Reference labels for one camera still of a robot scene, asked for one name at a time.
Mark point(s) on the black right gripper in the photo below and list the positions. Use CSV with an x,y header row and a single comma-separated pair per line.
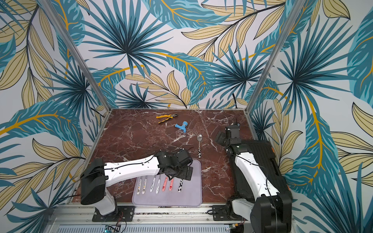
x,y
222,138

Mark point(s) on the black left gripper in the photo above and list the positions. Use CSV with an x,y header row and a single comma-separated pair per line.
x,y
184,174

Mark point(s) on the fork with black-white handle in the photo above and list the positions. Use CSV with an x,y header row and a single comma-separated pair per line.
x,y
180,185

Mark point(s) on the fork with Pochacco white handle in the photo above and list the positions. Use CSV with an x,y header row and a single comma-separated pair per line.
x,y
152,184

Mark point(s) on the spoon with black-white handle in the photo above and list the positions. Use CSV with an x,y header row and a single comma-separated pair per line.
x,y
199,139

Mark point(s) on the spoon with Pochacco white handle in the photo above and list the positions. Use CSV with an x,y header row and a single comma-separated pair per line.
x,y
158,185

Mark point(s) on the fork with colourful white handle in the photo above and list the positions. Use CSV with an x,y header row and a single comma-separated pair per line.
x,y
139,186

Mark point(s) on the spoon with colourful white handle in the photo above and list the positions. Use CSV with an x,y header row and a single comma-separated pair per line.
x,y
144,186

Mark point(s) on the spoon with pink handle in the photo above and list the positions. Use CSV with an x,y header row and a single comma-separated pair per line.
x,y
171,185

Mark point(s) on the fork with pink handle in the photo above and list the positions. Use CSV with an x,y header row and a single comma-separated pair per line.
x,y
165,184

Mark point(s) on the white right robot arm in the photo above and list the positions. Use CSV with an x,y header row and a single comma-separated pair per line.
x,y
262,197

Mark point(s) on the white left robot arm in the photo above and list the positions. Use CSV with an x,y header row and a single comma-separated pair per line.
x,y
98,176

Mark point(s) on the lilac silicone mat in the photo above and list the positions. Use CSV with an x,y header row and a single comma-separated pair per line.
x,y
190,196

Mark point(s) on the blue plastic tap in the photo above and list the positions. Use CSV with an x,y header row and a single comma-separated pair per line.
x,y
182,127

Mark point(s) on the yellow black pliers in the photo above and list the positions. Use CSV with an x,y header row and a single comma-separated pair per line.
x,y
166,117

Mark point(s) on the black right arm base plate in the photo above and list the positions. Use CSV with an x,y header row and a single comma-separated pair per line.
x,y
223,213

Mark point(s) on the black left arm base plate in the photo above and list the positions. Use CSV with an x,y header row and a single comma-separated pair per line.
x,y
116,214

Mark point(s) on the aluminium front rail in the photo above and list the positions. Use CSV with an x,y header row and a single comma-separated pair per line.
x,y
204,214

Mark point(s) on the aluminium corner post right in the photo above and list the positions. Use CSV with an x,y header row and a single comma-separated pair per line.
x,y
295,11

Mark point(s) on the aluminium corner post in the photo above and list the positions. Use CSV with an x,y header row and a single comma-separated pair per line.
x,y
52,14
295,11

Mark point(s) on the aluminium corner post left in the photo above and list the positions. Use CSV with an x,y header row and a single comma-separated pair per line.
x,y
52,14

